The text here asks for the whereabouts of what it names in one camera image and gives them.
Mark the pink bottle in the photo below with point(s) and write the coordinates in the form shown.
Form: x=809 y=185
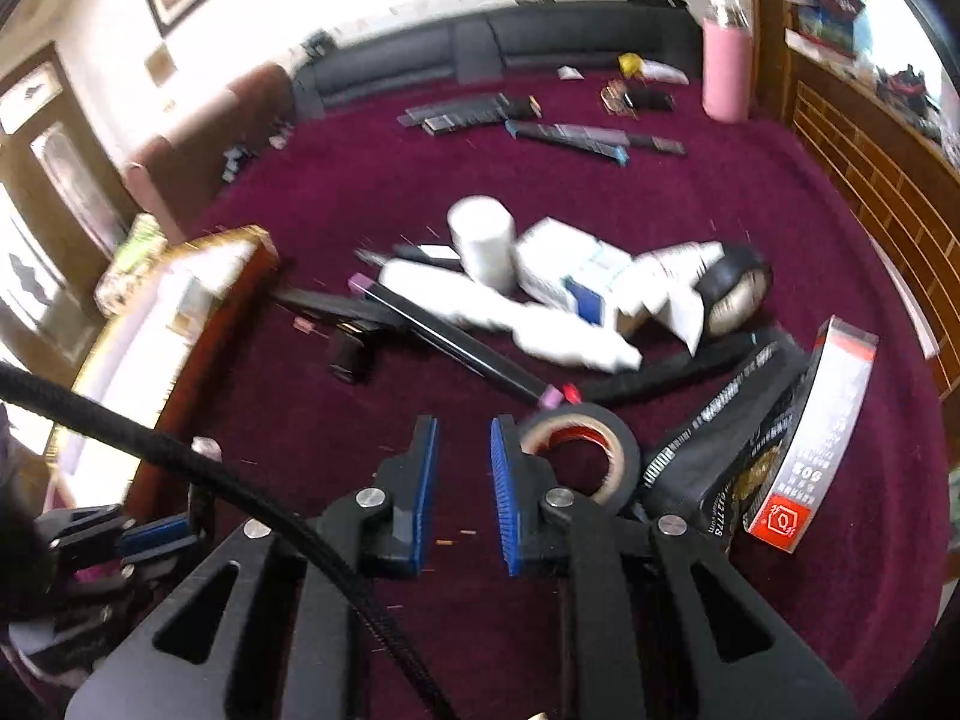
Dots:
x=726 y=67

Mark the black sofa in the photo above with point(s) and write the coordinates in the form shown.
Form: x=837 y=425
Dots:
x=570 y=34

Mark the white open carton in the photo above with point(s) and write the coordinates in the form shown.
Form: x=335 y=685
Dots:
x=667 y=292

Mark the wooden cabinet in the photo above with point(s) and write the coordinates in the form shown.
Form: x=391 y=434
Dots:
x=847 y=135

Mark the green patterned cloth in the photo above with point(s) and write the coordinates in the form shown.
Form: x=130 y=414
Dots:
x=131 y=262

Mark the black key case with keys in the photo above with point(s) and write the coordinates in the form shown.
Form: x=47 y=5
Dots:
x=649 y=100

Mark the black electrical tape roll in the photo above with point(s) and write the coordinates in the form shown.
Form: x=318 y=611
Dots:
x=739 y=270

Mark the black marker purple caps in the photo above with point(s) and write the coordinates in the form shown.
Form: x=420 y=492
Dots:
x=457 y=341

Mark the black packet gold print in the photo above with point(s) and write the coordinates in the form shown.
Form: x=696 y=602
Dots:
x=765 y=465

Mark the grey black marker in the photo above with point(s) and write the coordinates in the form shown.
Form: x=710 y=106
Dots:
x=450 y=109

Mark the plain black marker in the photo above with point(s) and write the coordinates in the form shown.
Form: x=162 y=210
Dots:
x=330 y=305

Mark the colourful toy box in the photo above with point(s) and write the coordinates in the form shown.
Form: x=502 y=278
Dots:
x=829 y=19

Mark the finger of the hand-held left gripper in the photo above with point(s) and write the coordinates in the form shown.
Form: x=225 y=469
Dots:
x=154 y=532

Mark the small yellow object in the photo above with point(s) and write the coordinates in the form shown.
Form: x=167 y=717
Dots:
x=631 y=65

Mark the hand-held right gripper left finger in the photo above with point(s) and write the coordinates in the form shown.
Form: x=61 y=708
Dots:
x=424 y=495

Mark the white paper scrap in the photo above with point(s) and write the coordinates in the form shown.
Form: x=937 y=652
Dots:
x=570 y=73

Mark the wooden glass door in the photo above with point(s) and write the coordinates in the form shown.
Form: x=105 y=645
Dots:
x=45 y=165

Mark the small white packet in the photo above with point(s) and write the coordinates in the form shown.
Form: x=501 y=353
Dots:
x=666 y=73

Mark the silver black pen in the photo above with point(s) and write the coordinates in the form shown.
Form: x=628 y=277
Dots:
x=637 y=140

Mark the black foil packet white print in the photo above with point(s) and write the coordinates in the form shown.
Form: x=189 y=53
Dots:
x=697 y=450

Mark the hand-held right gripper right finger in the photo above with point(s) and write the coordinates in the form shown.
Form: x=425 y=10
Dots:
x=506 y=495

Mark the white wrapped packet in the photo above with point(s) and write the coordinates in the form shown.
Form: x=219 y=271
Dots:
x=555 y=337

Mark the small black white case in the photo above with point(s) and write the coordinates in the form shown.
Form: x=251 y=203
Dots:
x=427 y=255

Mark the white cups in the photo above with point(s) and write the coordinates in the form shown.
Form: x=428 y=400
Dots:
x=484 y=240

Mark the brown armchair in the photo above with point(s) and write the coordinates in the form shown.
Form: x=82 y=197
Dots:
x=210 y=127

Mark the white box blue print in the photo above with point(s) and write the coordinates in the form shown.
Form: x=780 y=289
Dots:
x=562 y=270

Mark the gold framed white tray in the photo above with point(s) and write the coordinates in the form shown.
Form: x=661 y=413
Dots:
x=150 y=330

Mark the black tape roll red core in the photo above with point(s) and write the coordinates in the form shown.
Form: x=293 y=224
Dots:
x=619 y=457

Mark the red white box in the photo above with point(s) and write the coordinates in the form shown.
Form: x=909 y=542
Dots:
x=817 y=450

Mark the small blue white object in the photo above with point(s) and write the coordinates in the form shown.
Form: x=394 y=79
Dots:
x=238 y=161

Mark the black marker red caps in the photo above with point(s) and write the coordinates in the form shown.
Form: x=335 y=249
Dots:
x=675 y=367

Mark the wall switch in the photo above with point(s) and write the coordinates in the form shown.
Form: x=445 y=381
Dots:
x=160 y=65

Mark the black marker teal caps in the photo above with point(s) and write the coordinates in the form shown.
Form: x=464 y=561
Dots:
x=562 y=139

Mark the small dark gadget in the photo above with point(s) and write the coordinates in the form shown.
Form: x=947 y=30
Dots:
x=315 y=43

